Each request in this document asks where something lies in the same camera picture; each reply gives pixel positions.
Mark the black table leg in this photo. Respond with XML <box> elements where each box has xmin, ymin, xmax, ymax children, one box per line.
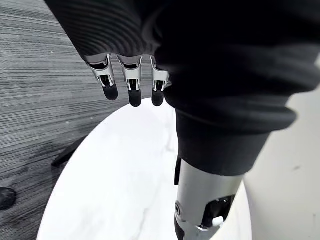
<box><xmin>51</xmin><ymin>137</ymin><xmax>85</xmax><ymax>169</ymax></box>

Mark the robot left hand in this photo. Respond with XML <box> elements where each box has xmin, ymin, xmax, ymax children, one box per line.
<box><xmin>44</xmin><ymin>0</ymin><xmax>320</xmax><ymax>240</ymax></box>

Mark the dark robot foot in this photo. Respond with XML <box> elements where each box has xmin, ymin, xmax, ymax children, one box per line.
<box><xmin>0</xmin><ymin>187</ymin><xmax>17</xmax><ymax>211</ymax></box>

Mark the white round marble table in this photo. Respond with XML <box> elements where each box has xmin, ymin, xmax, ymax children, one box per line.
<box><xmin>36</xmin><ymin>97</ymin><xmax>253</xmax><ymax>240</ymax></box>

